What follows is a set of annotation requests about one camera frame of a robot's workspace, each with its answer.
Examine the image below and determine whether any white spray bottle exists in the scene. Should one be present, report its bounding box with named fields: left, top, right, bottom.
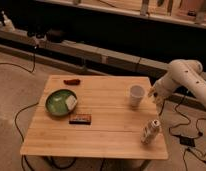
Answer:
left=1, top=11, right=15, bottom=31

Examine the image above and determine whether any light wooden table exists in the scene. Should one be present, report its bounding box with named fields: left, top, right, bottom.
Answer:
left=20, top=75, right=168, bottom=160

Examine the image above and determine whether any dark red rectangular box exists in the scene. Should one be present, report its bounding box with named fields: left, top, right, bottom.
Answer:
left=69, top=114, right=91, bottom=125

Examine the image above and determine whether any white patterned carton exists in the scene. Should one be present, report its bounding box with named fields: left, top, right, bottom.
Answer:
left=141, top=119, right=160, bottom=144

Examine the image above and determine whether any white block in bowl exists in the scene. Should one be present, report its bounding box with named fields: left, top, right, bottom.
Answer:
left=65, top=95, right=77, bottom=110

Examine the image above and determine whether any green round bowl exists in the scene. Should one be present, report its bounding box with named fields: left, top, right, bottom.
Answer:
left=45, top=89, right=78, bottom=117

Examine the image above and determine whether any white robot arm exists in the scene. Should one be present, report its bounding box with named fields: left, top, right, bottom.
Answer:
left=148, top=59, right=206, bottom=108

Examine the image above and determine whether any black power adapter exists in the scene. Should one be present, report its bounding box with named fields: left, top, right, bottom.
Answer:
left=179, top=137, right=195, bottom=147

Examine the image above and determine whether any black cable left floor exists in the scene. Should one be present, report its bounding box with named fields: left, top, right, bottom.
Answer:
left=0, top=44, right=40, bottom=171

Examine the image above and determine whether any red sausage-shaped object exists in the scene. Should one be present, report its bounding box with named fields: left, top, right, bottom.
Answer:
left=63, top=79, right=80, bottom=85

